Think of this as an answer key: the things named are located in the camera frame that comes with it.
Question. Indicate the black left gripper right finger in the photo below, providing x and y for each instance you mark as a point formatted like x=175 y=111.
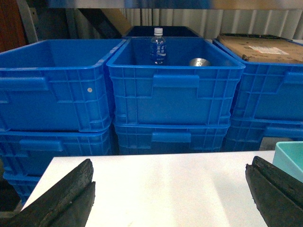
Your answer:
x=278 y=196

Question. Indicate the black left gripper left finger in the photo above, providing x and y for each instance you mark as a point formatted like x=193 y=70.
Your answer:
x=66 y=204

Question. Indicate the brown cardboard box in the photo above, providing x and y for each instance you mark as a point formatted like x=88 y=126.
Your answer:
x=264 y=50

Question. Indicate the teal plastic tray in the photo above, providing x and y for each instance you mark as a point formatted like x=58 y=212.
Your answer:
x=289 y=158

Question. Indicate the left lower blue crate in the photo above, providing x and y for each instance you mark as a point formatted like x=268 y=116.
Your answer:
x=29 y=153

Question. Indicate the lower right blue crate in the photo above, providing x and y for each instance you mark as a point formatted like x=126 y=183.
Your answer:
x=247 y=134

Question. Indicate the lower middle blue crate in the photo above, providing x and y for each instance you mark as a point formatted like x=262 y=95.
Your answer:
x=149 y=139

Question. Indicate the blue crate with cardboard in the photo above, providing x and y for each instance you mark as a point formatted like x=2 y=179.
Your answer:
x=267 y=91

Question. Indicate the left upper blue crate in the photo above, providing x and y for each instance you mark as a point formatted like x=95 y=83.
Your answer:
x=57 y=85

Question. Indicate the blue crate with bottle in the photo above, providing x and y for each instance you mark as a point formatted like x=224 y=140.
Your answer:
x=173 y=93

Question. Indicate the silver metal cup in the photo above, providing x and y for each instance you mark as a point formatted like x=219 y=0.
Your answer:
x=199 y=62

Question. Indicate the clear water bottle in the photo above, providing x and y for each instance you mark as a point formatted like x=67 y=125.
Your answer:
x=158 y=46

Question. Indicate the dark blue rear crate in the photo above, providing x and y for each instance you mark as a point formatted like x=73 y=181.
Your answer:
x=168 y=31

